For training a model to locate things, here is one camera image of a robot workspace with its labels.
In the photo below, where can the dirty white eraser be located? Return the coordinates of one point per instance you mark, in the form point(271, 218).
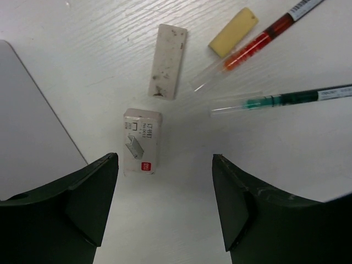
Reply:
point(167, 60)

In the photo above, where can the green ink gel pen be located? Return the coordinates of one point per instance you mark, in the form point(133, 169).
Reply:
point(254, 101)

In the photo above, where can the red ink gel pen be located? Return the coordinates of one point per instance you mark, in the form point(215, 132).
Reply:
point(221, 69)

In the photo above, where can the right white organizer bin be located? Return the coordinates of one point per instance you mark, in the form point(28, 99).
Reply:
point(35, 147)

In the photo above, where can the white staples box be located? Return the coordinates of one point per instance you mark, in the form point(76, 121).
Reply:
point(142, 135)

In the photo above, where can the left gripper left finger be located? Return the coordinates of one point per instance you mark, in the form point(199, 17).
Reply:
point(63, 221)

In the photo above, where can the small yellow eraser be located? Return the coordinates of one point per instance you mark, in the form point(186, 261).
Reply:
point(236, 29)

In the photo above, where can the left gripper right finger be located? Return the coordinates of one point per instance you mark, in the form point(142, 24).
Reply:
point(264, 224)

